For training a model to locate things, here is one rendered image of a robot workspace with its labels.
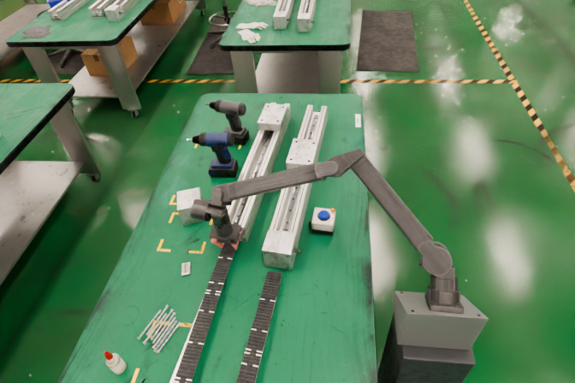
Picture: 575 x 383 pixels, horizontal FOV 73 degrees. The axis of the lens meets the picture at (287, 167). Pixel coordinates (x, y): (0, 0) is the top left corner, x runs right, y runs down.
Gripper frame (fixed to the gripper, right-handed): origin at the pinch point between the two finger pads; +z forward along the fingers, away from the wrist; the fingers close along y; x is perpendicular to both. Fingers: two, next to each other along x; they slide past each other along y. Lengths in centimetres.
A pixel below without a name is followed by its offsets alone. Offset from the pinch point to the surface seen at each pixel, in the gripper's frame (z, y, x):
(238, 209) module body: -2.1, 1.2, -16.3
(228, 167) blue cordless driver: -4.2, 11.8, -37.4
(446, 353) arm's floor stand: 5, -73, 25
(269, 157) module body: -6.3, -5.5, -42.9
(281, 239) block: -6.4, -19.7, -0.7
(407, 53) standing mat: 77, -80, -314
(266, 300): -0.2, -18.4, 18.8
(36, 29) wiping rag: -8, 214, -175
